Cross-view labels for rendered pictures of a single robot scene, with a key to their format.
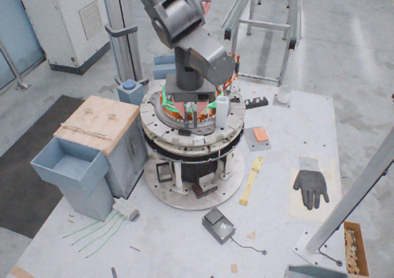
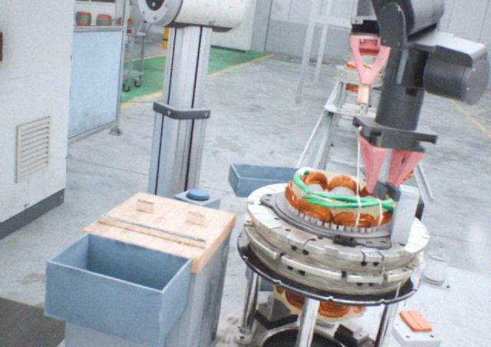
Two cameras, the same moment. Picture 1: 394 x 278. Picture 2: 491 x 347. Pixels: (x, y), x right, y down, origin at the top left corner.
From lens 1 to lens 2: 42 cm
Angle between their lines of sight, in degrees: 29
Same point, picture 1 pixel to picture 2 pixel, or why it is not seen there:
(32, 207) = not seen: outside the picture
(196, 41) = (441, 41)
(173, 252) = not seen: outside the picture
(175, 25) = (422, 13)
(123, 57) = (176, 158)
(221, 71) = (476, 81)
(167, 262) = not seen: outside the picture
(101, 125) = (177, 229)
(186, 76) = (404, 104)
